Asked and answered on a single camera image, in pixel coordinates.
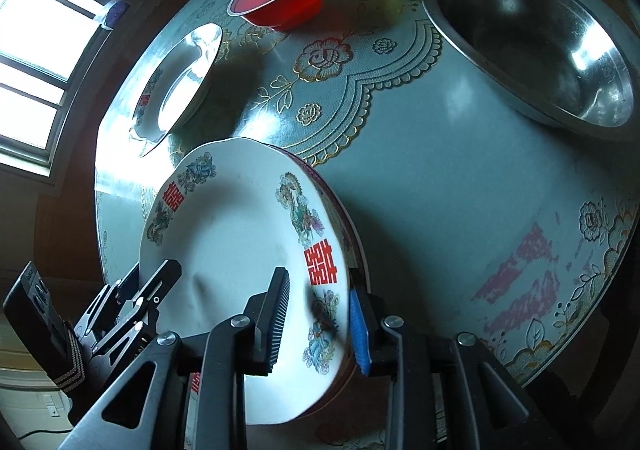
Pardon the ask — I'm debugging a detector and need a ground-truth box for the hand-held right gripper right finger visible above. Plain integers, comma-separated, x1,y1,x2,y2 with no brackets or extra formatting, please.
348,267,566,450

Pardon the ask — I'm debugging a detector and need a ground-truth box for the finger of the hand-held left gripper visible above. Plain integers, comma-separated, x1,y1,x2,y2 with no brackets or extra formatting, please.
131,259,183,327
75,266,144,331

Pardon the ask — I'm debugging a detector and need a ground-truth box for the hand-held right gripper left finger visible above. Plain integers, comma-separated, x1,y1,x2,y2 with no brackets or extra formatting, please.
57,266,291,450

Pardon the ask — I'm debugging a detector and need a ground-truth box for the large white floral plate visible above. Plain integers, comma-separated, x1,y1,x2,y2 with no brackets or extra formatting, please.
139,139,351,426

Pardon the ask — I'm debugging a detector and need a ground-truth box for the pink rimmed plate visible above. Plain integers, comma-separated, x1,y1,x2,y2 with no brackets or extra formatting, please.
270,146,373,406

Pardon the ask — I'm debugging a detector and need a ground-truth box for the blue floral table cover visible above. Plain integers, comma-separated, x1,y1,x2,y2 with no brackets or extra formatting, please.
95,0,640,450

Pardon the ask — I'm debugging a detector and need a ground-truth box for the small white plate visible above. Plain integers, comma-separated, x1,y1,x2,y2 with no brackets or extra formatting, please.
129,24,223,158

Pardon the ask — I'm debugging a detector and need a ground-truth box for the small purple object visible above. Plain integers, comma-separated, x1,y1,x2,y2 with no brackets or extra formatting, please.
102,1,132,29

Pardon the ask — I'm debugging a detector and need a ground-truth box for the window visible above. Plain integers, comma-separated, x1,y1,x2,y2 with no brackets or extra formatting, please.
0,0,131,165

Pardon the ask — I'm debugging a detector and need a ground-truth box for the white wall socket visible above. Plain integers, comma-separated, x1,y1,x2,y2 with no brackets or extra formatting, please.
42,392,66,418

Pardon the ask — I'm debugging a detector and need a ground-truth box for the black cable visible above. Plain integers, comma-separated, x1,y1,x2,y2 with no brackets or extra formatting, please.
0,422,76,437

